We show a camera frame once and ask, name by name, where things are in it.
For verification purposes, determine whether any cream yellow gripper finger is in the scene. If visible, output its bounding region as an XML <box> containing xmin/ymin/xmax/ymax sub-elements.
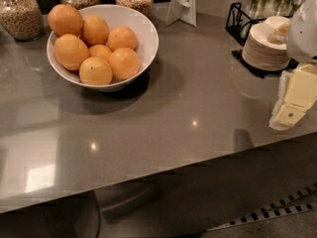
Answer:
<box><xmin>269</xmin><ymin>63</ymin><xmax>317</xmax><ymax>131</ymax></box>

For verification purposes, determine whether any stack of white plates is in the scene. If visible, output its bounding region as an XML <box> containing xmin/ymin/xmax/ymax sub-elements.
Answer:
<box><xmin>242</xmin><ymin>16</ymin><xmax>290</xmax><ymax>71</ymax></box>

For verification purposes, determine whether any orange front right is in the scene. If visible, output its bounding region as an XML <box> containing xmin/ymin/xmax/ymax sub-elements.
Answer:
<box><xmin>109</xmin><ymin>48</ymin><xmax>141</xmax><ymax>80</ymax></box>

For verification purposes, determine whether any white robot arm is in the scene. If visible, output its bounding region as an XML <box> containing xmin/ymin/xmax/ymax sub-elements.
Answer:
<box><xmin>269</xmin><ymin>0</ymin><xmax>317</xmax><ymax>131</ymax></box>

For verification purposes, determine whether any white folded sign card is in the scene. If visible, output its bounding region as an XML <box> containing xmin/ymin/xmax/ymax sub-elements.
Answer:
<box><xmin>165</xmin><ymin>0</ymin><xmax>197</xmax><ymax>27</ymax></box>

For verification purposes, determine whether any white ceramic bowl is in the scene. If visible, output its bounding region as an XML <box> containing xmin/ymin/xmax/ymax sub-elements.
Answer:
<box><xmin>47</xmin><ymin>4</ymin><xmax>159</xmax><ymax>92</ymax></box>

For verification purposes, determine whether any orange right upper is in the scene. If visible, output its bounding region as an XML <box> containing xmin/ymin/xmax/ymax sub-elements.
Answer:
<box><xmin>107</xmin><ymin>26</ymin><xmax>139</xmax><ymax>51</ymax></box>

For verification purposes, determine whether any black wire plate rack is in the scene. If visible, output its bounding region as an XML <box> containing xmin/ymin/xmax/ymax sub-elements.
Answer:
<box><xmin>225</xmin><ymin>2</ymin><xmax>298</xmax><ymax>78</ymax></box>

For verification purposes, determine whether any orange top left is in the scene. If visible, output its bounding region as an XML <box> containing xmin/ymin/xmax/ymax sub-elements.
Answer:
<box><xmin>48</xmin><ymin>4</ymin><xmax>83</xmax><ymax>37</ymax></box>

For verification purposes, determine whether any orange top middle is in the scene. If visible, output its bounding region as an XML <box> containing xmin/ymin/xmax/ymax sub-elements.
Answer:
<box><xmin>81</xmin><ymin>15</ymin><xmax>110</xmax><ymax>45</ymax></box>

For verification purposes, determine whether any glass cereal jar left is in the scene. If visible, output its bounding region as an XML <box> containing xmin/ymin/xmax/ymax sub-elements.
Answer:
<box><xmin>0</xmin><ymin>0</ymin><xmax>44</xmax><ymax>41</ymax></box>

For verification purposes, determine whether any small orange centre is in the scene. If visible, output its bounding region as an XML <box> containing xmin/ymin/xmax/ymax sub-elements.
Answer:
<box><xmin>89</xmin><ymin>45</ymin><xmax>112</xmax><ymax>61</ymax></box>

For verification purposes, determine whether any clear drinking glass left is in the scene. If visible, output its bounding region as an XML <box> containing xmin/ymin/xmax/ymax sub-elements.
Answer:
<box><xmin>247</xmin><ymin>0</ymin><xmax>267</xmax><ymax>18</ymax></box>

